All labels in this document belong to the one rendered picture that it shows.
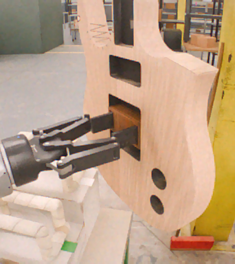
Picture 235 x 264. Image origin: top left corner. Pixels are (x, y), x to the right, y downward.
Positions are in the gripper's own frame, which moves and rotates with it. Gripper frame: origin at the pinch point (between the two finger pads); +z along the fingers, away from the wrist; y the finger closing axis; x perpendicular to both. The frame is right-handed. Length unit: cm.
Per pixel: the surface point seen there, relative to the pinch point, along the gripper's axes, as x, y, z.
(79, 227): -31.8, -11.5, -7.1
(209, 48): -44, -217, 297
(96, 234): -41.1, -14.4, -1.3
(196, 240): -123, -35, 79
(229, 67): -9, -38, 87
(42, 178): -23.2, -26.0, -10.8
